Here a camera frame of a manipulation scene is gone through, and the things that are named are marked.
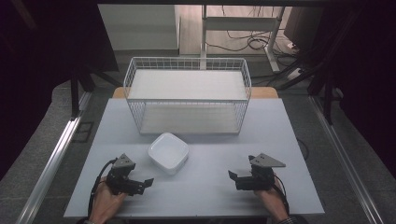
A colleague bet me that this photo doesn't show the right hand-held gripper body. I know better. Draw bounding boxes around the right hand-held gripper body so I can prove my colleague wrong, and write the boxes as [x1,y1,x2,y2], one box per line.
[235,152,287,191]

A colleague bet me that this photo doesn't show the white metal desk frame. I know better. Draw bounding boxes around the white metal desk frame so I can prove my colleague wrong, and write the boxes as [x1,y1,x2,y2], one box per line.
[200,4,286,74]

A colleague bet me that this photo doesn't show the thin black cable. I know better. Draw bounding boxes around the thin black cable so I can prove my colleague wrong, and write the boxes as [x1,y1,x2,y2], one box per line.
[295,136,310,161]

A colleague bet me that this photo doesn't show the person's left hand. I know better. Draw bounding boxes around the person's left hand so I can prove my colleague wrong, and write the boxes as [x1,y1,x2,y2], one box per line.
[89,175,129,224]

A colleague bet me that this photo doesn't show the white cabinet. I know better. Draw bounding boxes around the white cabinet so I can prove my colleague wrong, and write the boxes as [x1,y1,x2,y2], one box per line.
[97,3,181,52]

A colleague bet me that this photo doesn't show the dark box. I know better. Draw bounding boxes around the dark box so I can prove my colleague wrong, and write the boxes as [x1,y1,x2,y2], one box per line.
[283,6,325,53]

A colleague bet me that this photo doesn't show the wooden table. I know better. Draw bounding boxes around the wooden table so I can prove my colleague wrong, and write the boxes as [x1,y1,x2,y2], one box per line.
[111,86,279,100]

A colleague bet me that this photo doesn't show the white power strip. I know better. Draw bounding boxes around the white power strip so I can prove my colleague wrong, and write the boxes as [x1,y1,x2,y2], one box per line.
[286,66,304,82]

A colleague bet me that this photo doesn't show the black cables on floor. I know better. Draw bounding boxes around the black cables on floor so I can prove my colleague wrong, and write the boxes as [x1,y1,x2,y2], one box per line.
[205,5,297,53]

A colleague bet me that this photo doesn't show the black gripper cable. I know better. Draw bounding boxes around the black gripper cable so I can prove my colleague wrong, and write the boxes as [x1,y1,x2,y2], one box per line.
[273,175,291,217]
[87,158,118,218]

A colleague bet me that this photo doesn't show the white square plate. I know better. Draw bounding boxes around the white square plate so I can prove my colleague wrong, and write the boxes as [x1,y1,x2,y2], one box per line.
[147,132,190,175]

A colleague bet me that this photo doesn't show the aluminium rail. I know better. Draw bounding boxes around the aluminium rail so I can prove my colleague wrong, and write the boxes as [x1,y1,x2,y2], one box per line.
[14,91,93,224]
[307,94,387,224]

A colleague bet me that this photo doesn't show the white wire rack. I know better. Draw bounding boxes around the white wire rack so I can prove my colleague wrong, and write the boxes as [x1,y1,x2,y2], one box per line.
[122,56,252,136]

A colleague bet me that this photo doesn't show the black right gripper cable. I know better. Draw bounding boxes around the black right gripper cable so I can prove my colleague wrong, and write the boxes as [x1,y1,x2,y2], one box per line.
[273,175,291,217]

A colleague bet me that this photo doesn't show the black curtain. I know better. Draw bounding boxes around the black curtain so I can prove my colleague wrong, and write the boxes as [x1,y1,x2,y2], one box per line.
[0,0,120,182]
[311,0,396,180]

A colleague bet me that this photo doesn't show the person's right hand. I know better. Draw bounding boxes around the person's right hand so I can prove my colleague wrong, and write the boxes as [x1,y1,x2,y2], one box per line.
[253,175,290,222]

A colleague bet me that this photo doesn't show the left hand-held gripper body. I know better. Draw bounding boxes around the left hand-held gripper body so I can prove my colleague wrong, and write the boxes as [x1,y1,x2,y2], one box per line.
[106,152,138,196]

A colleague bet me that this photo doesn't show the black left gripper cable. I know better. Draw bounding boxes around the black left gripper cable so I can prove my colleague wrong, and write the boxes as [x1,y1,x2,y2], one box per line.
[87,158,118,218]

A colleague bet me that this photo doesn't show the black metal stand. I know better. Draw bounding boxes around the black metal stand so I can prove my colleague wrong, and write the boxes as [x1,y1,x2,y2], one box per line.
[276,8,365,126]
[69,61,123,121]

